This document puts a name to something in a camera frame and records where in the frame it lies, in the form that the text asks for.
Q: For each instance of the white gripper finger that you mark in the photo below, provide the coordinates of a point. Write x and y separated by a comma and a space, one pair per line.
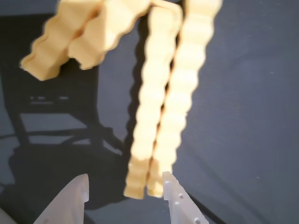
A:
67, 205
180, 205

